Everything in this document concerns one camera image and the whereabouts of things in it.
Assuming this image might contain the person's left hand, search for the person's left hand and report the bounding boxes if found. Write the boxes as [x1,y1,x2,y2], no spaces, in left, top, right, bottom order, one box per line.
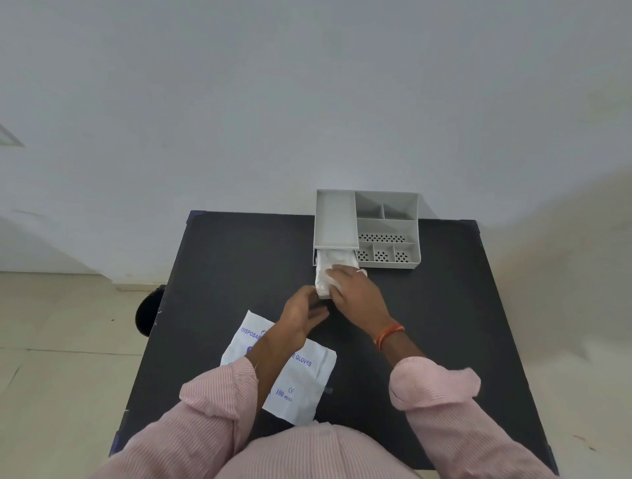
[275,285,330,342]

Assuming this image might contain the person's right hand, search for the person's right hand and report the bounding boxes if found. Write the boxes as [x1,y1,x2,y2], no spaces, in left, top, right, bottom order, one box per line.
[328,265,397,342]

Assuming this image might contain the white disposable gloves bundle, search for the white disposable gloves bundle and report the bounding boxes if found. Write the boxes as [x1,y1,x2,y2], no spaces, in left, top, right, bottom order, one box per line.
[314,249,369,300]

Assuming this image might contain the person's left forearm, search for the person's left forearm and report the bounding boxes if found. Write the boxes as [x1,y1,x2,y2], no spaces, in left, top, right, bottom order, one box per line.
[247,323,309,391]

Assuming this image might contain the person's right forearm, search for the person's right forearm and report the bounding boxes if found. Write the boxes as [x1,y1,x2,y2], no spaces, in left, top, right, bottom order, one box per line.
[373,323,428,370]

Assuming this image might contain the grey plastic compartment organizer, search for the grey plastic compartment organizer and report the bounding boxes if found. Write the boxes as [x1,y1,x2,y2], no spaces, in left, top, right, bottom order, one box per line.
[313,189,420,271]

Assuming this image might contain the orange thread wristband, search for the orange thread wristband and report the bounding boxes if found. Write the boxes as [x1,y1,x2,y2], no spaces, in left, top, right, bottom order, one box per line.
[374,322,406,351]

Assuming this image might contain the white glove packet blue print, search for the white glove packet blue print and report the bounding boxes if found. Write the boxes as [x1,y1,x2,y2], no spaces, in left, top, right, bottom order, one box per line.
[220,310,338,426]

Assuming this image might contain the pink striped shirt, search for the pink striped shirt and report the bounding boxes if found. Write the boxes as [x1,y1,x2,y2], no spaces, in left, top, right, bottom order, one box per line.
[91,355,560,479]

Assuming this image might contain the black round stool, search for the black round stool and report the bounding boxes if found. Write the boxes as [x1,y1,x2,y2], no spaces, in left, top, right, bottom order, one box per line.
[135,285,167,339]

